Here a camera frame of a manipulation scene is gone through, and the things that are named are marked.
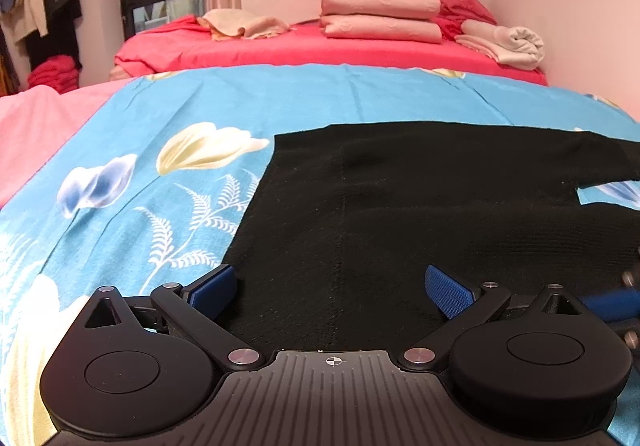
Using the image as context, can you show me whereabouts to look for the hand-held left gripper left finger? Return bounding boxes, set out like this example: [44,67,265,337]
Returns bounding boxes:
[75,264,266,372]

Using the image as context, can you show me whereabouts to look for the beige folded towel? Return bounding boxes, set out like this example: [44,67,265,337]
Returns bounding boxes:
[196,8,292,42]

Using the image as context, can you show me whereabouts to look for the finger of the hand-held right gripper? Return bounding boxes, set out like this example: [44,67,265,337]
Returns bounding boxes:
[580,266,640,352]

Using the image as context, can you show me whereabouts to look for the red bed sheet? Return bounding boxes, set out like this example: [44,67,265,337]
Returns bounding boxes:
[114,16,549,87]

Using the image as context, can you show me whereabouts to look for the beige hanging garment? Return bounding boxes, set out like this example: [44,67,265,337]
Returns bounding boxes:
[11,0,51,45]

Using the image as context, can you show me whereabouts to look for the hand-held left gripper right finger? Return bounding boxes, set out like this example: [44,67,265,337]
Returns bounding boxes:
[404,266,596,372]

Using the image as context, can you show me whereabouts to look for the pile of red clothes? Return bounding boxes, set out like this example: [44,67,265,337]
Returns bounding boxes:
[27,54,81,94]

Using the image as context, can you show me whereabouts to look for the red crumpled cloth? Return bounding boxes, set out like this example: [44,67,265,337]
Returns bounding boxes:
[432,0,498,41]

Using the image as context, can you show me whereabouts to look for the black hanging garment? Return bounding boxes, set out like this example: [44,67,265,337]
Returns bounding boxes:
[25,0,83,73]

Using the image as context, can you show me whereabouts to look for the pink folded quilt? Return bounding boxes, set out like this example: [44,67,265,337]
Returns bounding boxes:
[320,15,443,45]
[320,0,442,21]

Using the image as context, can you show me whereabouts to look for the black pants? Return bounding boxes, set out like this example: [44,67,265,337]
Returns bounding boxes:
[223,122,640,352]

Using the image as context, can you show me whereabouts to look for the cream rolled blanket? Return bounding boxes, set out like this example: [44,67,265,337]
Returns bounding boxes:
[454,19,546,72]

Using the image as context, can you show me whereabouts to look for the pink blanket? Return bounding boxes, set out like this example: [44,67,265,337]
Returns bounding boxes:
[0,78,133,209]

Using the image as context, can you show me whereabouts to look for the blue floral bed sheet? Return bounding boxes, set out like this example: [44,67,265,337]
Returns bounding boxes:
[0,65,640,446]

